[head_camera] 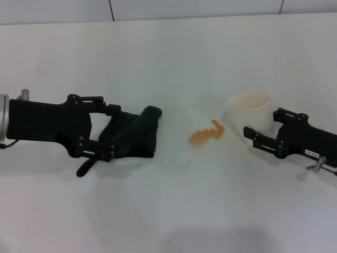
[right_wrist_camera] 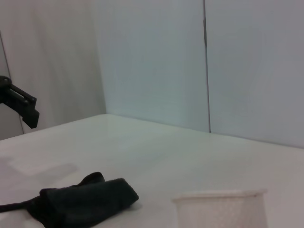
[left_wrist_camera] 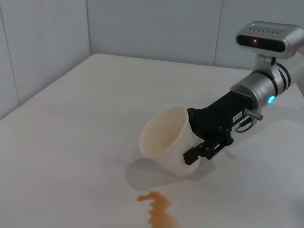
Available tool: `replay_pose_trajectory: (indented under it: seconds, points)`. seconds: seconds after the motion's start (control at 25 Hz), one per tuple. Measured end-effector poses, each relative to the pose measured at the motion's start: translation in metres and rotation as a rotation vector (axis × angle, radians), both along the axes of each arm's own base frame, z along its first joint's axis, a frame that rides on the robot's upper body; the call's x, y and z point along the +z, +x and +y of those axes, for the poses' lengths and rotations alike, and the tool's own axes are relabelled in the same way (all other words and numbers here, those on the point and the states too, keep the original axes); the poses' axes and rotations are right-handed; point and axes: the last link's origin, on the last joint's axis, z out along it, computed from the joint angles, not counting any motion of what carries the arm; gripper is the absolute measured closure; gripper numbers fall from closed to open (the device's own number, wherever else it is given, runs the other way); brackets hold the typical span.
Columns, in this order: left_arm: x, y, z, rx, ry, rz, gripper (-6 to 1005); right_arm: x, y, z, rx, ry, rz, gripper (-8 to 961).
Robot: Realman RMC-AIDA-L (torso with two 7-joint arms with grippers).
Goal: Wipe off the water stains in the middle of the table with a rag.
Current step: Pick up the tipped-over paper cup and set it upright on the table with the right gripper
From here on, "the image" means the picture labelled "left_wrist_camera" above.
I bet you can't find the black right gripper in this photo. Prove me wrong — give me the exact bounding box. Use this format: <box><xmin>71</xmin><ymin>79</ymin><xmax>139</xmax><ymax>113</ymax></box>
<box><xmin>182</xmin><ymin>91</ymin><xmax>257</xmax><ymax>166</ymax></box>

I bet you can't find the white paper cup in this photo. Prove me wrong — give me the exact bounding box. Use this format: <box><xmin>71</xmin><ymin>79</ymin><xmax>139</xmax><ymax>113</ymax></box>
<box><xmin>139</xmin><ymin>106</ymin><xmax>201</xmax><ymax>177</ymax></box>

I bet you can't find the orange-brown liquid stain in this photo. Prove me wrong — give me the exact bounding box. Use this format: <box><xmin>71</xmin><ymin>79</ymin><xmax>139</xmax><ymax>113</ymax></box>
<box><xmin>136</xmin><ymin>190</ymin><xmax>179</xmax><ymax>228</ymax></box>

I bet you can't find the right wrist cable plug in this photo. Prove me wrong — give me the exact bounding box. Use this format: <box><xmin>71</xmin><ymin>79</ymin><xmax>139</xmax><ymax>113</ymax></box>
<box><xmin>235</xmin><ymin>108</ymin><xmax>265</xmax><ymax>133</ymax></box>

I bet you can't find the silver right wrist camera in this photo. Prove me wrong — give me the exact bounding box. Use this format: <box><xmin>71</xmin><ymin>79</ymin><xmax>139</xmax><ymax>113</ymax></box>
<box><xmin>235</xmin><ymin>20</ymin><xmax>304</xmax><ymax>59</ymax></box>

